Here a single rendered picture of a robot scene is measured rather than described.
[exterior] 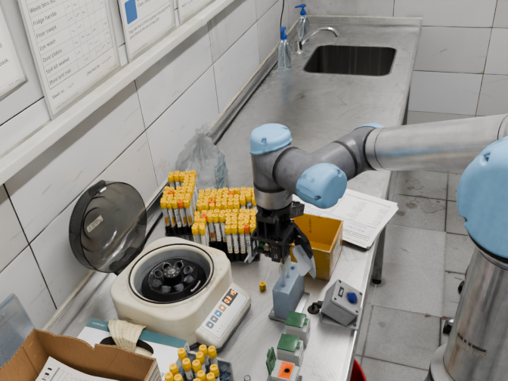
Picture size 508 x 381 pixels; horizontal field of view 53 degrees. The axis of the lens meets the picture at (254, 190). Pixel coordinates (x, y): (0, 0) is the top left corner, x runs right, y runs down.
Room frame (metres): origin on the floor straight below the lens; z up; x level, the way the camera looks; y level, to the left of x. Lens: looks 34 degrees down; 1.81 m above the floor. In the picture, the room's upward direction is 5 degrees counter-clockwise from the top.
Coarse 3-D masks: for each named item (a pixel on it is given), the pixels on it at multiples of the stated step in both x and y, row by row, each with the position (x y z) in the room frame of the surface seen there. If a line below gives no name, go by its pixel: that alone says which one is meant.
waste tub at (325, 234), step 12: (300, 216) 1.09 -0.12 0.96; (312, 216) 1.08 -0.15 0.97; (300, 228) 1.09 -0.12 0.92; (312, 228) 1.08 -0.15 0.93; (324, 228) 1.06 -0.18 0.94; (336, 228) 1.05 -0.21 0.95; (312, 240) 1.08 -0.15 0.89; (324, 240) 1.06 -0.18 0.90; (336, 240) 0.99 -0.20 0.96; (324, 252) 0.93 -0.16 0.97; (336, 252) 0.99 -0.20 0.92; (324, 264) 0.93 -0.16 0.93; (324, 276) 0.93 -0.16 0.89
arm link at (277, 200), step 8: (256, 192) 0.79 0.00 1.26; (264, 192) 0.78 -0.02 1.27; (280, 192) 0.78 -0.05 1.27; (288, 192) 0.79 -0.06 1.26; (256, 200) 0.80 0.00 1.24; (264, 200) 0.78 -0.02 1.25; (272, 200) 0.78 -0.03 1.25; (280, 200) 0.78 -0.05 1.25; (288, 200) 0.79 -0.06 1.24; (264, 208) 0.78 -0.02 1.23; (272, 208) 0.78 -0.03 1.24; (280, 208) 0.78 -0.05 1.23
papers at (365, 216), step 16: (352, 192) 1.29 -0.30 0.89; (336, 208) 1.21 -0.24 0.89; (352, 208) 1.21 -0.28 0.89; (368, 208) 1.20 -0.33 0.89; (384, 208) 1.19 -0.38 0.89; (352, 224) 1.13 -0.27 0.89; (368, 224) 1.13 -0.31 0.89; (384, 224) 1.12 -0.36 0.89; (352, 240) 1.06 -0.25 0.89; (368, 240) 1.06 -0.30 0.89
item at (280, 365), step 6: (276, 366) 0.64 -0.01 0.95; (282, 366) 0.64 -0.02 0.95; (288, 366) 0.63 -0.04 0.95; (294, 366) 0.63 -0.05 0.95; (276, 372) 0.62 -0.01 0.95; (282, 372) 0.62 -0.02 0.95; (288, 372) 0.63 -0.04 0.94; (294, 372) 0.62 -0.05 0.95; (276, 378) 0.61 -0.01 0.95; (282, 378) 0.61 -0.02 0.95; (288, 378) 0.61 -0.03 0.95; (294, 378) 0.61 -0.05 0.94
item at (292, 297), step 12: (300, 276) 0.87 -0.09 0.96; (276, 288) 0.83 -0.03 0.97; (288, 288) 0.82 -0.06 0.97; (300, 288) 0.87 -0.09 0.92; (276, 300) 0.82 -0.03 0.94; (288, 300) 0.81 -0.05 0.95; (300, 300) 0.87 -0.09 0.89; (276, 312) 0.82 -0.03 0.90; (288, 312) 0.81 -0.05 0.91; (300, 312) 0.83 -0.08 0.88
